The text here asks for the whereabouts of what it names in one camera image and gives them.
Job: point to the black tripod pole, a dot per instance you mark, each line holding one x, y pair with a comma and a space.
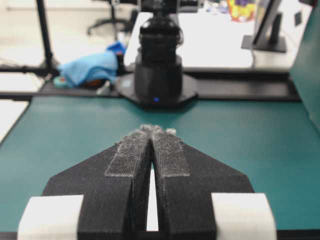
49, 66

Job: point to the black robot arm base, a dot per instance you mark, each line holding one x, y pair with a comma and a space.
158, 79

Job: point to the black monitor stand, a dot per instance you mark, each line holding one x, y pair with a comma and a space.
266, 32

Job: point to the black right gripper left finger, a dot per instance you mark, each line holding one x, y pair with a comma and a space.
104, 197

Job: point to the blue cloth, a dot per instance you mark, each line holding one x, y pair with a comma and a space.
97, 67

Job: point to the colourful bag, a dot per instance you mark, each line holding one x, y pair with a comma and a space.
241, 10

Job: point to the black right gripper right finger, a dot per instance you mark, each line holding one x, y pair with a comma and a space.
201, 198

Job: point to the black office chair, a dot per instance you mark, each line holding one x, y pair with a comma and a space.
118, 24

